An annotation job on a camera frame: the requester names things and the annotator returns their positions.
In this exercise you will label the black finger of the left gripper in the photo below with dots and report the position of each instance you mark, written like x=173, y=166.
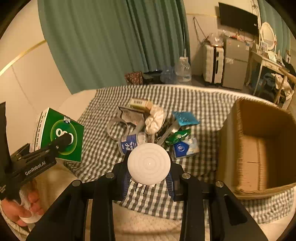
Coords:
x=60, y=143

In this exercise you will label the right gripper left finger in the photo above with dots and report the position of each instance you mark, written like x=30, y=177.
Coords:
x=66, y=217

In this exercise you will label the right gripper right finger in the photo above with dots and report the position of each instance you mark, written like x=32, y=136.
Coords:
x=228, y=218

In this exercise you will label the green white box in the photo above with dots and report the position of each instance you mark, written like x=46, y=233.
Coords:
x=52, y=124

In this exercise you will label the blue white tissue pack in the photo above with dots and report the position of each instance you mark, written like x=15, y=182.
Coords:
x=186, y=148

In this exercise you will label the white round ribbed disc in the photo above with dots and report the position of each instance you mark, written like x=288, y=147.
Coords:
x=149, y=164

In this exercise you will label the green snack bag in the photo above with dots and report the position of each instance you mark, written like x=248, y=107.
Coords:
x=177, y=137

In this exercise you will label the blue foil packet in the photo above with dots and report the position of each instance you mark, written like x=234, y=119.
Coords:
x=185, y=118

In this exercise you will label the person's left hand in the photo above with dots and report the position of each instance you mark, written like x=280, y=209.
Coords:
x=14, y=211

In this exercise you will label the checkered green white cloth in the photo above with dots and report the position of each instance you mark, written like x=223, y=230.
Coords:
x=100, y=152

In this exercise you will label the brown cardboard box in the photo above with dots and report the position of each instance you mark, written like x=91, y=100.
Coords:
x=257, y=150

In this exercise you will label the beige small carton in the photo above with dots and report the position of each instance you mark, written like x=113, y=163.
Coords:
x=141, y=104

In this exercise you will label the crumpled white cloth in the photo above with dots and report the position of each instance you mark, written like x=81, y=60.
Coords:
x=154, y=120

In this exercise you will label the brown patterned bag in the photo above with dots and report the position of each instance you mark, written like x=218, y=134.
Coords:
x=134, y=78

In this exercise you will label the green curtain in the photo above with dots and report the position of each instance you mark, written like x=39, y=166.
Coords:
x=96, y=43
x=280, y=28

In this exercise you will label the large clear water bottle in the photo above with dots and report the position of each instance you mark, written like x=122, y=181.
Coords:
x=182, y=70

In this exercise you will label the wooden chair with clothes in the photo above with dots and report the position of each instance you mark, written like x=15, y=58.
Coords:
x=278, y=88

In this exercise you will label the white dressing table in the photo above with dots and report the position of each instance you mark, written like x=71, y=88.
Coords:
x=263, y=62

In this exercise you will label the white suitcase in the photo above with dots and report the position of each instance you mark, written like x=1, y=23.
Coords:
x=213, y=61

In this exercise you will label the grey mini fridge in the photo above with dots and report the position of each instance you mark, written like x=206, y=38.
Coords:
x=236, y=57

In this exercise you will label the white oval mirror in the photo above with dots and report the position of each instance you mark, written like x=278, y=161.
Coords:
x=267, y=37

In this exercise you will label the black wall television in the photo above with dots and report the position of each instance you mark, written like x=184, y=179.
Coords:
x=238, y=18

